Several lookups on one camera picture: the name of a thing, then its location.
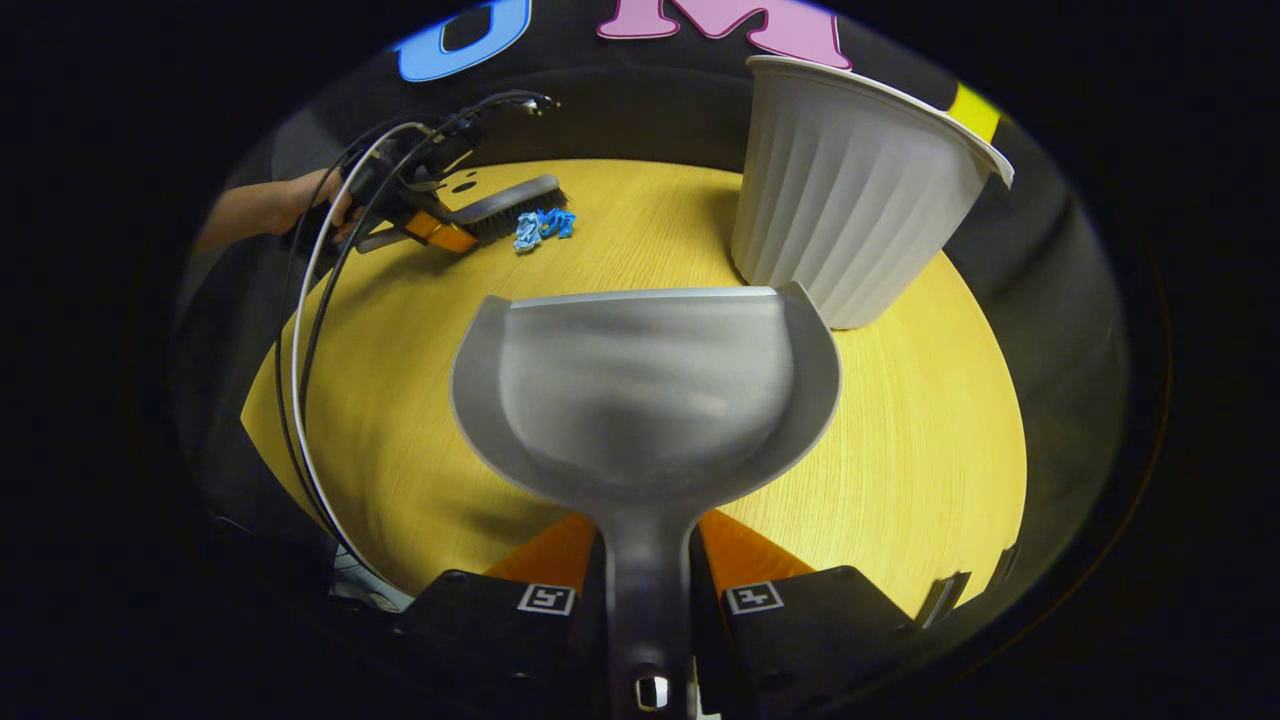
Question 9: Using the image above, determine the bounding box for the small grey broom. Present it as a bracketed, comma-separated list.
[355, 175, 568, 254]

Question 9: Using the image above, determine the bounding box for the yellow wooden desktop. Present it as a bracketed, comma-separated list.
[240, 158, 1029, 621]

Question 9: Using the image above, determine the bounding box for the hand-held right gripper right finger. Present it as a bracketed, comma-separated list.
[688, 508, 919, 715]

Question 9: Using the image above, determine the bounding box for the black cable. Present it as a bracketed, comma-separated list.
[271, 120, 421, 561]
[297, 88, 561, 561]

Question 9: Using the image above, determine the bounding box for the grey dustpan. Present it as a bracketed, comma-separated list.
[450, 282, 843, 716]

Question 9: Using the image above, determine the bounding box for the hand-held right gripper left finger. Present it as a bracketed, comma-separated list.
[390, 512, 613, 715]

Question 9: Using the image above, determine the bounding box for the white cable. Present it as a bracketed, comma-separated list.
[288, 120, 433, 606]

